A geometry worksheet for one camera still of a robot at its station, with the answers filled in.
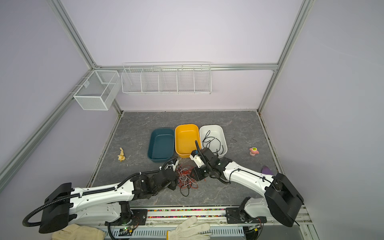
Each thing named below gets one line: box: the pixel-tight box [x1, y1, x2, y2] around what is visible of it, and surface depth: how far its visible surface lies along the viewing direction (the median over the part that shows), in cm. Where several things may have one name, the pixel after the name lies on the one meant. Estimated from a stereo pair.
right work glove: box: [166, 216, 212, 240], surface depth 71 cm
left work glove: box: [52, 223, 106, 240], surface depth 70 cm
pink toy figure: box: [249, 146, 260, 156], surface depth 95 cm
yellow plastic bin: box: [174, 123, 202, 159], surface depth 106 cm
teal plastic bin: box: [147, 128, 175, 163], surface depth 104 cm
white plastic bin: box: [199, 124, 228, 158], surface depth 104 cm
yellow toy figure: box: [117, 147, 126, 162], surface depth 96 cm
